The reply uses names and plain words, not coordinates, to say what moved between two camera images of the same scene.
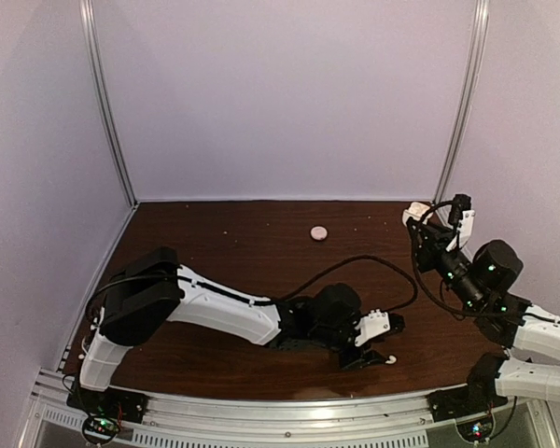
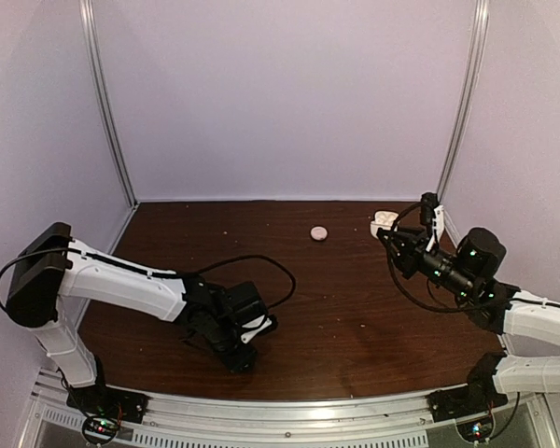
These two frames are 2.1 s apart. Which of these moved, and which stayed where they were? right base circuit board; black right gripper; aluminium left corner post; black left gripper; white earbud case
Moved: black left gripper; black right gripper; white earbud case
Stayed: aluminium left corner post; right base circuit board
